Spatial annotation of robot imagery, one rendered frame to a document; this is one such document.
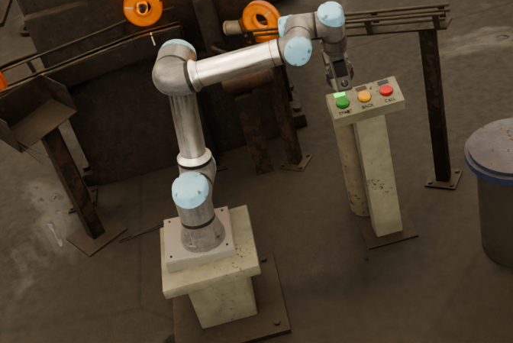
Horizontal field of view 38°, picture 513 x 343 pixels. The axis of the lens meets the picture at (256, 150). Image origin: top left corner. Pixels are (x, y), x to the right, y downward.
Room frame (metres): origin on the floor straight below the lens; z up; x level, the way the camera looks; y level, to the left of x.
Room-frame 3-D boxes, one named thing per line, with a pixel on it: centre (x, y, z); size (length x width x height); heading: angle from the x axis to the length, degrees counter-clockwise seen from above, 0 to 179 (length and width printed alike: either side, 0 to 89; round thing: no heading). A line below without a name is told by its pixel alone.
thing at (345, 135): (2.23, -0.35, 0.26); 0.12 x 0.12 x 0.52
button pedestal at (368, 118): (2.07, -0.39, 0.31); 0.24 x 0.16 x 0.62; 89
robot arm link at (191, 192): (1.93, 0.24, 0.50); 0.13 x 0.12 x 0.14; 169
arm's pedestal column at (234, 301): (1.92, 0.25, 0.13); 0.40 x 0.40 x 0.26; 89
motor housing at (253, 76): (2.67, -0.05, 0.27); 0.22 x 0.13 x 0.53; 89
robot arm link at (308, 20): (1.97, -0.21, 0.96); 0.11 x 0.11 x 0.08; 79
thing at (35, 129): (2.53, 0.78, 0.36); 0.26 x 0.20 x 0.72; 124
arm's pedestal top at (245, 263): (1.92, 0.25, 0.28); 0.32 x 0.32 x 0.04; 89
